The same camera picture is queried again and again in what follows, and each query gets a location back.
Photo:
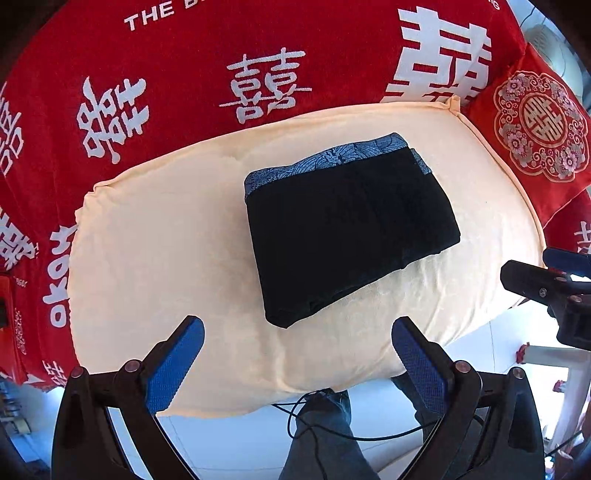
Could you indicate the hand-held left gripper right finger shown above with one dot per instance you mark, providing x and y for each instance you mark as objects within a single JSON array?
[{"x": 418, "y": 364}]

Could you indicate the person's legs in jeans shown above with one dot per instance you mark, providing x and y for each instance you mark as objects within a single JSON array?
[{"x": 295, "y": 410}]

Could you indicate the cream blanket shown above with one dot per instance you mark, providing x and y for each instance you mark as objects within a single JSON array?
[{"x": 161, "y": 254}]

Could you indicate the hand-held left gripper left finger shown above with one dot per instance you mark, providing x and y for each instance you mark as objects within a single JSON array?
[{"x": 175, "y": 369}]

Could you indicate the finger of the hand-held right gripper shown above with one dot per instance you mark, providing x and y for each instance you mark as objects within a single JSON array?
[
  {"x": 565, "y": 259},
  {"x": 526, "y": 279}
]

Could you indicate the white furniture frame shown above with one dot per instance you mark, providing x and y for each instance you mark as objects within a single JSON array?
[{"x": 577, "y": 383}]

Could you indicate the red embroidered cushion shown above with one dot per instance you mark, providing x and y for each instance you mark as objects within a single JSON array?
[{"x": 535, "y": 120}]

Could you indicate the black pants with blue waistband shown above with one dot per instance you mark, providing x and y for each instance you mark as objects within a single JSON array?
[{"x": 346, "y": 230}]

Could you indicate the red printed blanket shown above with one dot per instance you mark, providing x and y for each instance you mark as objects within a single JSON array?
[{"x": 323, "y": 46}]

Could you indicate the person's left leg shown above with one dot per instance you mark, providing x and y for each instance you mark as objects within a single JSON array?
[{"x": 328, "y": 443}]

